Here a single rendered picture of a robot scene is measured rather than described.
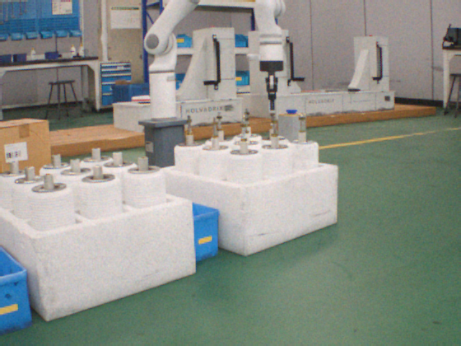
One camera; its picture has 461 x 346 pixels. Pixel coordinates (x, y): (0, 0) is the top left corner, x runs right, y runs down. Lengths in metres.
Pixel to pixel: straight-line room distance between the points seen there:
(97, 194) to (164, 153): 0.75
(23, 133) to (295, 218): 1.25
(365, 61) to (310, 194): 3.59
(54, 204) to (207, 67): 2.88
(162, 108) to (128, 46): 6.04
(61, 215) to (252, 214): 0.50
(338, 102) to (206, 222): 3.28
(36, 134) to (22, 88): 7.40
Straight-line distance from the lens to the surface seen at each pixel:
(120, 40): 7.76
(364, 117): 4.58
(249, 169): 1.30
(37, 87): 9.64
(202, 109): 3.59
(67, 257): 1.01
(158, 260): 1.13
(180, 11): 1.75
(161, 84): 1.79
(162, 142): 1.77
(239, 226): 1.29
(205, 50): 3.80
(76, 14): 7.42
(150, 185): 1.11
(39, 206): 1.02
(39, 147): 2.21
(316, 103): 4.25
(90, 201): 1.06
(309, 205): 1.45
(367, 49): 5.00
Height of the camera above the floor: 0.47
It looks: 12 degrees down
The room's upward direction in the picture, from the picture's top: 2 degrees counter-clockwise
